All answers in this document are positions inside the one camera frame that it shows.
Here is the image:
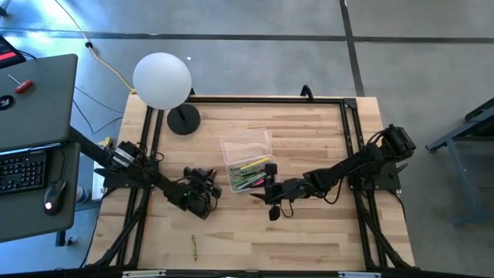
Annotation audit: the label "black backlit keyboard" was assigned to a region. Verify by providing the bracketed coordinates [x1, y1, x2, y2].
[0, 149, 49, 195]

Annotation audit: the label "grey closed laptop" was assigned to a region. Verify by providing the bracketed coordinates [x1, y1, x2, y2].
[0, 53, 79, 152]

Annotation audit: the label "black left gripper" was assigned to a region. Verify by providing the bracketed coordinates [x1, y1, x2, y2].
[181, 166, 224, 221]

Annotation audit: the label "black clamp handle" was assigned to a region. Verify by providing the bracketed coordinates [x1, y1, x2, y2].
[299, 84, 316, 102]

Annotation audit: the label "yellow floor cable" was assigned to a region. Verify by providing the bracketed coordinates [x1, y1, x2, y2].
[53, 0, 137, 96]

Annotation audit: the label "black and red device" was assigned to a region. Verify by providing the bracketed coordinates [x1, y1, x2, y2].
[0, 34, 27, 70]

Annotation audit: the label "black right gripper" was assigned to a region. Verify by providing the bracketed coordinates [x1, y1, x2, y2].
[249, 162, 310, 222]

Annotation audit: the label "green-handled scissors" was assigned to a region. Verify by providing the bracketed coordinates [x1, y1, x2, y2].
[230, 169, 267, 192]

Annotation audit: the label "black extrusion frame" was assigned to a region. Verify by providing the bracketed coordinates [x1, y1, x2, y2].
[86, 94, 416, 271]

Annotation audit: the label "blue-grey metal cart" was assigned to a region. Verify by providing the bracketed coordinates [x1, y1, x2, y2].
[425, 98, 494, 227]

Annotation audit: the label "black computer mouse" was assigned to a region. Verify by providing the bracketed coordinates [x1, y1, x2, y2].
[42, 179, 68, 216]

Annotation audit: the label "white globe table lamp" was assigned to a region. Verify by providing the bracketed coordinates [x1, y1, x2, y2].
[132, 52, 202, 137]

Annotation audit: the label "red-handled screwdriver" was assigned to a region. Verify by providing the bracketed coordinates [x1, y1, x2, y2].
[7, 73, 34, 94]

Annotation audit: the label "yellow marker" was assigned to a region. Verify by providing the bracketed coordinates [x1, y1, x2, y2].
[239, 157, 272, 171]

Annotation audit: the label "grey side desk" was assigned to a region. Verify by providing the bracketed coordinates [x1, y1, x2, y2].
[0, 141, 81, 244]

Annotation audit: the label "clear plastic supply box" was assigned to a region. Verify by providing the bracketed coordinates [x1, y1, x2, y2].
[219, 127, 276, 194]

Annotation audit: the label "white label strip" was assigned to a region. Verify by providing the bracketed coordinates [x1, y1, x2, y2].
[122, 270, 167, 278]
[338, 271, 382, 278]

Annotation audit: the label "black floor cable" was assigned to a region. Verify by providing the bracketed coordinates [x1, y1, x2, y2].
[72, 85, 124, 135]

